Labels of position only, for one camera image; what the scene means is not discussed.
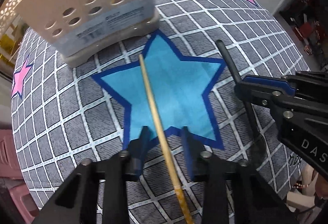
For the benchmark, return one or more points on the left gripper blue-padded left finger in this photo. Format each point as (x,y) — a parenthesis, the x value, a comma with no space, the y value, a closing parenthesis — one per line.
(140,149)

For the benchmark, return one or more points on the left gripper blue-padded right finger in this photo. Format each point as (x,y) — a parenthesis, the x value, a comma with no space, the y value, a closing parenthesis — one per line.
(191,151)

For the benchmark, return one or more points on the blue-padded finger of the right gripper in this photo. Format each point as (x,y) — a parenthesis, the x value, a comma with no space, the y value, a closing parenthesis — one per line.
(255,94)
(272,82)

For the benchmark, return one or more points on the wooden chopstick with patterned end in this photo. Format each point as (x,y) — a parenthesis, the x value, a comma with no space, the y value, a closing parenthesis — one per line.
(164,144)

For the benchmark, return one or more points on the person's right hand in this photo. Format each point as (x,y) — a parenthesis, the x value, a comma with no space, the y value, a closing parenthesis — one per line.
(302,197)

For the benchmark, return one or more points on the dark spoon lying right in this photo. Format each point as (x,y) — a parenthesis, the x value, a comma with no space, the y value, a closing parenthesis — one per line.
(258,149)

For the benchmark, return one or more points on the grey checked star tablecloth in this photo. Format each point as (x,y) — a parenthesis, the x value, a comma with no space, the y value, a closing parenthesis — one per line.
(65,115)

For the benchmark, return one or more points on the pink plastic stool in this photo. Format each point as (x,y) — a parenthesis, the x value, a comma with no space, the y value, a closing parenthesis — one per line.
(10,169)

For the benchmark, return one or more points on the beige plastic utensil holder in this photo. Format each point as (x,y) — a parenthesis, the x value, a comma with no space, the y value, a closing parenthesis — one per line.
(78,29)

